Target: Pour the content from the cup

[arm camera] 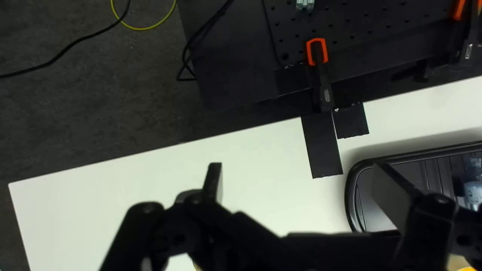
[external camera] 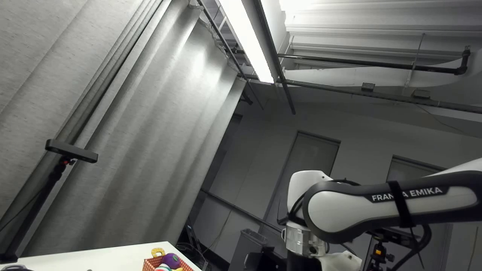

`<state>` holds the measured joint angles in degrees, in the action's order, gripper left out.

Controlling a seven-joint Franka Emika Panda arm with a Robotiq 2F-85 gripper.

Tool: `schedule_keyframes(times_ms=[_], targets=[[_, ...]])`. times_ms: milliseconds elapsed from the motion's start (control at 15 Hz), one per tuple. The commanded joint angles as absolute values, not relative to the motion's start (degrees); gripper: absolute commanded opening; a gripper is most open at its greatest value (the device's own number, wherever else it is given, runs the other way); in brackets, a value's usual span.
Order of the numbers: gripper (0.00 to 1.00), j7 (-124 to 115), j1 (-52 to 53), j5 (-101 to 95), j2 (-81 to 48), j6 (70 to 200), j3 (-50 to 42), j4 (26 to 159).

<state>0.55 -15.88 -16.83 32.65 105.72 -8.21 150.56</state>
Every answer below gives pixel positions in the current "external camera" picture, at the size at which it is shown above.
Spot long ceiling light fixture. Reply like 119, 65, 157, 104
217, 0, 276, 85

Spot dark equipment box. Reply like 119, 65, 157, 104
229, 228, 289, 271

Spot grey curtain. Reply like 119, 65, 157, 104
0, 0, 249, 258

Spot black ceiling pipe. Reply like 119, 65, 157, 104
277, 46, 473, 77

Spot colourful toy blocks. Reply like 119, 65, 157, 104
142, 255, 196, 271

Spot grey wall door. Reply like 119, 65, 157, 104
270, 131, 342, 225
386, 156, 444, 184

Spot black ceiling conduit rail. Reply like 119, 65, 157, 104
246, 77, 482, 115

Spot black bar-shaped camera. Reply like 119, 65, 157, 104
44, 139, 100, 165

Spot black camera on tripod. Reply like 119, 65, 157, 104
369, 228, 426, 271

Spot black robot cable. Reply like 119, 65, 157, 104
386, 223, 434, 271

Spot black camera stand pole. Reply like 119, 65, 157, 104
0, 156, 77, 265

